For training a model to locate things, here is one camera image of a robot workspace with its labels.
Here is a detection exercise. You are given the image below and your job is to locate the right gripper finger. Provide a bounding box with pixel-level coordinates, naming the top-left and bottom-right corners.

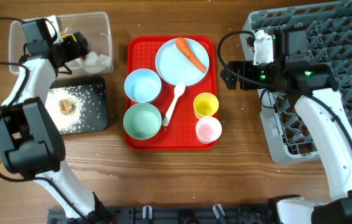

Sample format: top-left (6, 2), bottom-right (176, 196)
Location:
top-left (220, 71), bottom-right (239, 90)
top-left (222, 61), bottom-right (241, 75)

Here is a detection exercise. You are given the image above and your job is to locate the white tissue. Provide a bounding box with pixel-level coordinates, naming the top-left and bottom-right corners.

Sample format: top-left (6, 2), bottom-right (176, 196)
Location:
top-left (83, 51), bottom-right (110, 74)

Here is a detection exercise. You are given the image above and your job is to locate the yellow plastic cup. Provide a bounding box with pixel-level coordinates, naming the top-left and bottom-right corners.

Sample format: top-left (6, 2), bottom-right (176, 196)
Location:
top-left (193, 92), bottom-right (219, 119)

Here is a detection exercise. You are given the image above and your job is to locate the pink plastic cup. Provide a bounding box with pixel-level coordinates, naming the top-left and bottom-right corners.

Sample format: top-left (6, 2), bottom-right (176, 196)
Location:
top-left (196, 116), bottom-right (222, 144)

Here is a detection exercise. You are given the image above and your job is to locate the brown mushroom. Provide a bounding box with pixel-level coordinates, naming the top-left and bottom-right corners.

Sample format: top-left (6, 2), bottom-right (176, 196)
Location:
top-left (59, 100), bottom-right (74, 115)

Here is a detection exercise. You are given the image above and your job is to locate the orange carrot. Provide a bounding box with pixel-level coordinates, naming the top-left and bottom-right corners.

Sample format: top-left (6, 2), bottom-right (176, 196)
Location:
top-left (175, 37), bottom-right (206, 73)

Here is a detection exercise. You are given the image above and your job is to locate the white rice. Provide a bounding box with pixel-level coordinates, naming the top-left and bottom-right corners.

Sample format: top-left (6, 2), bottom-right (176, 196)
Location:
top-left (44, 85), bottom-right (107, 134)

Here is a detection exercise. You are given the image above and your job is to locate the light blue bowl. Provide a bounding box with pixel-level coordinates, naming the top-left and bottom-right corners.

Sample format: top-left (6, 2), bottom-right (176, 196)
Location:
top-left (124, 68), bottom-right (162, 103)

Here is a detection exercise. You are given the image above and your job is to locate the mint green bowl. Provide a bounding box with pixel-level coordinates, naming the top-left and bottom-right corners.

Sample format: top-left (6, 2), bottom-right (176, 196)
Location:
top-left (123, 103), bottom-right (162, 140)

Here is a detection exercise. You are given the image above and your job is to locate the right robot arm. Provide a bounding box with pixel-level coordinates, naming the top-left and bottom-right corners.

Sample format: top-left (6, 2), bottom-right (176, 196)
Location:
top-left (221, 28), bottom-right (352, 223)

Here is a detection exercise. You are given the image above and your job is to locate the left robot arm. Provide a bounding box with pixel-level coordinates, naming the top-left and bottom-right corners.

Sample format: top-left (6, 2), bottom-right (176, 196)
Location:
top-left (0, 32), bottom-right (115, 223)

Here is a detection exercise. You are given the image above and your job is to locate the clear plastic waste bin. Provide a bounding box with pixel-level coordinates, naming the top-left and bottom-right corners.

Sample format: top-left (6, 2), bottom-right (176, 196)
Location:
top-left (8, 12), bottom-right (113, 78)

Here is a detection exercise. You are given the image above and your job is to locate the grey dishwasher rack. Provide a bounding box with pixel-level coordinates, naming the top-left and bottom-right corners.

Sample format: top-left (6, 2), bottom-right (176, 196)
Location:
top-left (243, 1), bottom-right (352, 165)

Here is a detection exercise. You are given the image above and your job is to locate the white plastic spoon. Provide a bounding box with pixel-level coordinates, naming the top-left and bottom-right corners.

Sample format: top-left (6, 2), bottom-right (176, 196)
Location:
top-left (162, 83), bottom-right (186, 126)

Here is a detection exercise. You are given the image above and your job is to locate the black plastic tray bin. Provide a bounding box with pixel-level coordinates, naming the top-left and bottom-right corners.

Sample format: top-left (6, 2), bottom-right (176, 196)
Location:
top-left (43, 75), bottom-right (109, 135)

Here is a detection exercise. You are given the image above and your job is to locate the light blue plate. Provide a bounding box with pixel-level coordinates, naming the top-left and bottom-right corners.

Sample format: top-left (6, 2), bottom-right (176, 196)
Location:
top-left (155, 37), bottom-right (210, 86)

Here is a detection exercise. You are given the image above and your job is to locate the red serving tray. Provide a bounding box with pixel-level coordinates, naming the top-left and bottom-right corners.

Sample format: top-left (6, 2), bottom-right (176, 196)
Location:
top-left (125, 35), bottom-right (217, 151)

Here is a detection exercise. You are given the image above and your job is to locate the right black cable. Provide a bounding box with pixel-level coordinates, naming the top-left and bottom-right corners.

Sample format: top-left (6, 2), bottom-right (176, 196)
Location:
top-left (217, 30), bottom-right (352, 203)

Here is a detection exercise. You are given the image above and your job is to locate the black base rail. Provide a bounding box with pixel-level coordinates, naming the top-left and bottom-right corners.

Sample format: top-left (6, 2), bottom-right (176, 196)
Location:
top-left (47, 203), bottom-right (276, 224)

